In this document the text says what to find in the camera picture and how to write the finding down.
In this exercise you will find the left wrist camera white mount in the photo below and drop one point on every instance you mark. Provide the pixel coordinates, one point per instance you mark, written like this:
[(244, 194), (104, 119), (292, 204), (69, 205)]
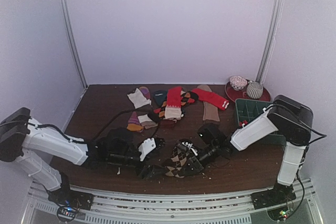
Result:
[(146, 147)]

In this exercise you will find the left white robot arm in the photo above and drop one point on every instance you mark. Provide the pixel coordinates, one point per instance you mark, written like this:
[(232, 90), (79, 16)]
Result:
[(22, 136)]

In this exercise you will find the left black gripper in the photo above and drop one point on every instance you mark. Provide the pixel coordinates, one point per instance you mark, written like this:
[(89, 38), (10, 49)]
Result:
[(147, 172)]

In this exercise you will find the grey striped cup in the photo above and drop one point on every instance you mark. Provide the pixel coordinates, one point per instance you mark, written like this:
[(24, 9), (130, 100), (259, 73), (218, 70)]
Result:
[(254, 90)]

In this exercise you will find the white red patterned bowl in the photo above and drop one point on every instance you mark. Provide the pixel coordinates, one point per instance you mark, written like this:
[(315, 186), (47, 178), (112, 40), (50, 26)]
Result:
[(237, 82)]

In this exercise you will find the red snowflake sock pair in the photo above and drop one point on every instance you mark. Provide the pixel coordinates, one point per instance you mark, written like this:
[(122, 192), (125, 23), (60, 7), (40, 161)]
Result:
[(243, 123)]

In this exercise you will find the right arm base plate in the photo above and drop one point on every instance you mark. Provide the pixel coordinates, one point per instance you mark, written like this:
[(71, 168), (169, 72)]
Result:
[(270, 198)]

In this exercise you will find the red sock white cuff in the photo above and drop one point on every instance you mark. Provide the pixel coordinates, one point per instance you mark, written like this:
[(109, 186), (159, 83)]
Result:
[(212, 98)]

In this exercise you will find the right aluminium frame post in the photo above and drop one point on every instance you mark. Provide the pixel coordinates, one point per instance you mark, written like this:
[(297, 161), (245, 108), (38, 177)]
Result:
[(270, 41)]

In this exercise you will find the left aluminium frame post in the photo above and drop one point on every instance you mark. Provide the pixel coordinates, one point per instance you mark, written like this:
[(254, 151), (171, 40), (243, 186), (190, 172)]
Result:
[(72, 43)]

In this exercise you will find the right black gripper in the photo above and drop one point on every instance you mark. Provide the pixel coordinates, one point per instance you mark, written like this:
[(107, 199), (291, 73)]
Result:
[(196, 160)]

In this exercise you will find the aluminium frame post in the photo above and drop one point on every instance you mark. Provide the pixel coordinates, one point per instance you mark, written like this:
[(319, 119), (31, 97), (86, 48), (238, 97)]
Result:
[(270, 41), (72, 43)]

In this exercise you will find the green divided organizer tray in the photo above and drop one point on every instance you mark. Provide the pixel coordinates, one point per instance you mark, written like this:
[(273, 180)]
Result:
[(248, 110)]

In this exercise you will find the red white zigzag sock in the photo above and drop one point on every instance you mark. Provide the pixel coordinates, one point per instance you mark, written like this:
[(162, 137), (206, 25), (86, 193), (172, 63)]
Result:
[(173, 104)]

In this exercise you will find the dark blue sock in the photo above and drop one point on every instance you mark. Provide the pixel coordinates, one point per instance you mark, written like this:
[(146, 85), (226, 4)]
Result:
[(159, 96)]

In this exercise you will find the tan brown sock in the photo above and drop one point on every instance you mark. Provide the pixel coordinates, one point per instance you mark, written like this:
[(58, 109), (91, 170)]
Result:
[(210, 114)]

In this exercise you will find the white brown block sock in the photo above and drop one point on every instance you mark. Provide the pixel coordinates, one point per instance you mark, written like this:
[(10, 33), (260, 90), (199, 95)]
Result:
[(139, 120)]

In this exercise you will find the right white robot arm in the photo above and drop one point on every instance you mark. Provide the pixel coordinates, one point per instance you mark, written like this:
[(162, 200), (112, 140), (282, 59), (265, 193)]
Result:
[(286, 116)]

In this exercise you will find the purple orange striped sock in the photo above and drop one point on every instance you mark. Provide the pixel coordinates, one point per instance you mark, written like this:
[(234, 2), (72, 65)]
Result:
[(140, 98)]

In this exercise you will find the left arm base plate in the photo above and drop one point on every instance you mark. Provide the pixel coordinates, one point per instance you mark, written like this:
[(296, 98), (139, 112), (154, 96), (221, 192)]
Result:
[(73, 199)]

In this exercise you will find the brown beige argyle sock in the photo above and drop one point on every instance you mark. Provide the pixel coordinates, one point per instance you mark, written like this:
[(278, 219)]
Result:
[(178, 159)]

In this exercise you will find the orange brown argyle sock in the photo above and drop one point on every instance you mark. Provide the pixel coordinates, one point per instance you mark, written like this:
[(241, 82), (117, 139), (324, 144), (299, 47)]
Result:
[(187, 97)]

